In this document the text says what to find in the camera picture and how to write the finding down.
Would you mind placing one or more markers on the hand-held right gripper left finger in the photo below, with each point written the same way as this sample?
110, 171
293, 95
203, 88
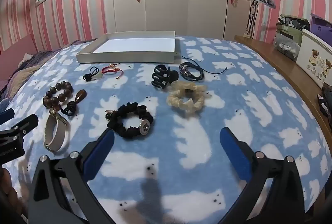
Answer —
101, 154

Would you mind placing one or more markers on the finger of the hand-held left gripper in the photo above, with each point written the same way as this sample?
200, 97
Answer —
6, 115
24, 123

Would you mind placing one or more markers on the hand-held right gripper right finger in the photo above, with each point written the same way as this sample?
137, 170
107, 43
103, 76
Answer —
233, 154

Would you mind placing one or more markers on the black scrunchie with medallion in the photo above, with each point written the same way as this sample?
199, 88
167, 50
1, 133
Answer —
129, 110

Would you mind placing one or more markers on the cream scrunchie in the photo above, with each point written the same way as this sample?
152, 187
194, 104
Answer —
179, 102

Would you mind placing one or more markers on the black claw hair clip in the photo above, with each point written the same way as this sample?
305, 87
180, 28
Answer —
162, 76

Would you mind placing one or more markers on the white cardboard tray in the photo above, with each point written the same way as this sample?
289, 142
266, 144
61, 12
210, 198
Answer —
129, 45

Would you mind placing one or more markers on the person's left hand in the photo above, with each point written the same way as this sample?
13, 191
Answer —
4, 183

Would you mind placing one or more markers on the purple patchwork quilt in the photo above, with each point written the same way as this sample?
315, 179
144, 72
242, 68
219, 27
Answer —
23, 68

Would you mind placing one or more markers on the blue bear print blanket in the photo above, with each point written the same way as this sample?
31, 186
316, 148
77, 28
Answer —
207, 110

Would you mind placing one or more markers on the white cloth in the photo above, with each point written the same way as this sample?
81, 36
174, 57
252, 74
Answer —
26, 57

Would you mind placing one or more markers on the pink headboard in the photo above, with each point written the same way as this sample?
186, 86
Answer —
18, 47

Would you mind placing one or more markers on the dark cloth bundle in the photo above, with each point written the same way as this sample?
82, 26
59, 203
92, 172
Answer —
325, 99

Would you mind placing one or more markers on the white bear print box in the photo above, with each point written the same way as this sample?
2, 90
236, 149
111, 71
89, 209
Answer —
313, 58

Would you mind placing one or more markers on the green storage bag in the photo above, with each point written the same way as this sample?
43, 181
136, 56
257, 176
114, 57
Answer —
288, 37

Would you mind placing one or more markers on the purple storage bin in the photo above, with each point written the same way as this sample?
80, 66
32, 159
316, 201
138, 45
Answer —
323, 25

